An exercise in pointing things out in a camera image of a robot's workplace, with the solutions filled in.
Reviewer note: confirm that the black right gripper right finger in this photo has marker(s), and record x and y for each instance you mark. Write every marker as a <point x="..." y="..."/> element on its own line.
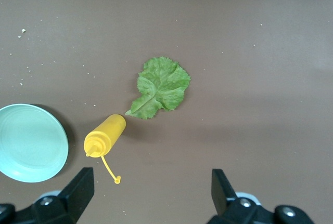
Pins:
<point x="226" y="208"/>

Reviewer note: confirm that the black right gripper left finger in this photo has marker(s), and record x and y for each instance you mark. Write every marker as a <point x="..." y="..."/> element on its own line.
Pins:
<point x="75" y="195"/>

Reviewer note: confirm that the yellow mustard squeeze bottle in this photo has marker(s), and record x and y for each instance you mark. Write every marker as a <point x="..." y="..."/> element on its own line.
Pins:
<point x="109" y="133"/>

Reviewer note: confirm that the mint green plate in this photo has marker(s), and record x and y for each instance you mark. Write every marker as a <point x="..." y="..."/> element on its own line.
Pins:
<point x="31" y="143"/>

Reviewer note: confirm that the green lettuce leaf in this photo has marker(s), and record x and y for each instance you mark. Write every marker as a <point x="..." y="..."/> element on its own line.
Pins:
<point x="161" y="89"/>

